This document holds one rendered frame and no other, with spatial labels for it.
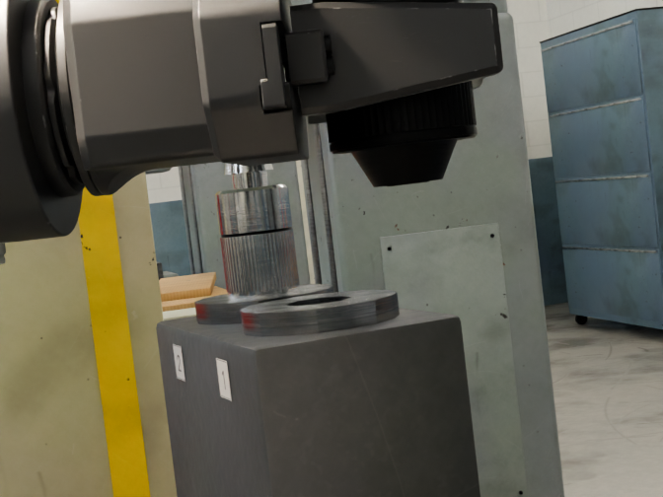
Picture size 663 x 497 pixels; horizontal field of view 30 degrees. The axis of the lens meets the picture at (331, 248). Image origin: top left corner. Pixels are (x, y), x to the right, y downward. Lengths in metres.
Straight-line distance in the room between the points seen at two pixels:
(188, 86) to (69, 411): 1.78
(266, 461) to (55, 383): 1.49
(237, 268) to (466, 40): 0.44
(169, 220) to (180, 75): 9.07
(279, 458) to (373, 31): 0.33
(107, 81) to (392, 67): 0.08
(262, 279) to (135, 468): 1.39
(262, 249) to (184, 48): 0.43
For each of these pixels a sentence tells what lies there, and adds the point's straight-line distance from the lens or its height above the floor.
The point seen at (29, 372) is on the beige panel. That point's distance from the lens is 2.11.
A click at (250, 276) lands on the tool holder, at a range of 0.78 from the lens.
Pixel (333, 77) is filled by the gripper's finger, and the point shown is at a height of 1.22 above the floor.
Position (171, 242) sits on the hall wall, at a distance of 9.43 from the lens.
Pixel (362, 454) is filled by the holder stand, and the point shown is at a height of 1.05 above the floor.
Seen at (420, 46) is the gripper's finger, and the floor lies 1.23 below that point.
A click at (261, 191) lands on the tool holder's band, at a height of 1.19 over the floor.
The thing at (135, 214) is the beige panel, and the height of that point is 1.18.
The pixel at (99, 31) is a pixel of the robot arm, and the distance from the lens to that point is 0.36.
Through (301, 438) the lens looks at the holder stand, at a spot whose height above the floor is 1.06.
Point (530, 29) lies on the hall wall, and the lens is 10.31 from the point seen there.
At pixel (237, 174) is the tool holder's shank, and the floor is 1.21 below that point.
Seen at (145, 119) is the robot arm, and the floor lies 1.22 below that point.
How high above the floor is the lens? 1.19
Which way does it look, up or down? 3 degrees down
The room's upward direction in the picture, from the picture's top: 7 degrees counter-clockwise
